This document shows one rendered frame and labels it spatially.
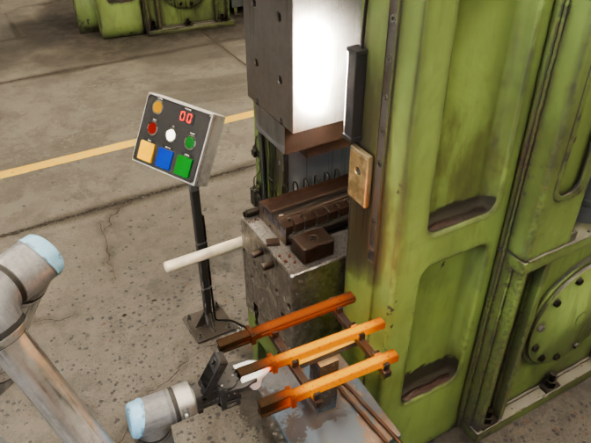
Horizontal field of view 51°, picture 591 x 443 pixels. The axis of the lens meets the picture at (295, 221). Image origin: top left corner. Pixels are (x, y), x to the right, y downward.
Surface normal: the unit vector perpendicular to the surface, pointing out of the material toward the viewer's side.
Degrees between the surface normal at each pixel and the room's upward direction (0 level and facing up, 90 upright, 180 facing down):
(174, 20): 90
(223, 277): 0
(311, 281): 90
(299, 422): 0
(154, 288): 0
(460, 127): 89
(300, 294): 90
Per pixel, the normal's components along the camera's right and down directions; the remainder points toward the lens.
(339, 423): 0.00, -0.81
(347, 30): 0.50, 0.51
